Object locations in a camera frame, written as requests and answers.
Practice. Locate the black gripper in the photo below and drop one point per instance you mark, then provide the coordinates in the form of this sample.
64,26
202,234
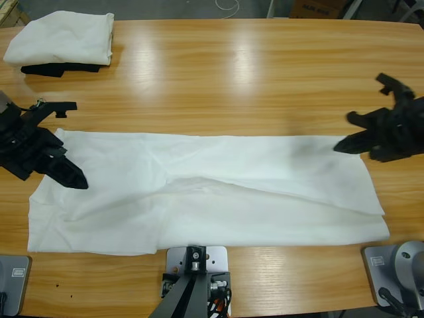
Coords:
23,145
401,132

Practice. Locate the white printed t-shirt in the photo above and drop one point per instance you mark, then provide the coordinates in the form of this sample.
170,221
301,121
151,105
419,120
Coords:
215,198

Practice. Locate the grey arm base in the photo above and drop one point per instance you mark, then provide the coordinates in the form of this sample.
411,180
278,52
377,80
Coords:
16,291
381,275

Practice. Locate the folded black garment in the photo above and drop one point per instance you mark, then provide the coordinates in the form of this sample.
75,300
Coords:
46,69

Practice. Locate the folded white garment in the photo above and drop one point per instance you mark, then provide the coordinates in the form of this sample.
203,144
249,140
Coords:
59,38

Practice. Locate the brown cardboard box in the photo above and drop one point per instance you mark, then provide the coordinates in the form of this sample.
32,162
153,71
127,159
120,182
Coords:
314,9

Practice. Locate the wooden crate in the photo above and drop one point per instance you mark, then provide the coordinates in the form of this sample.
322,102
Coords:
11,11

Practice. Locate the grey metal leg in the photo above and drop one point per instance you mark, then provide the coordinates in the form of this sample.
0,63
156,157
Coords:
270,8

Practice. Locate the black clamp block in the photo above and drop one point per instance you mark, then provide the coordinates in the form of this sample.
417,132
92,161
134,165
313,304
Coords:
168,283
222,276

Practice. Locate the white metal frame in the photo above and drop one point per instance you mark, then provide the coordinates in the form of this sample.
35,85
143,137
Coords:
351,9

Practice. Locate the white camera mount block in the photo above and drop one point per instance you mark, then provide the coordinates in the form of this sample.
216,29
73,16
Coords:
218,260

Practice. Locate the dark camera post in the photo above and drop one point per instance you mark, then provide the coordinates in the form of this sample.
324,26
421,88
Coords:
189,298

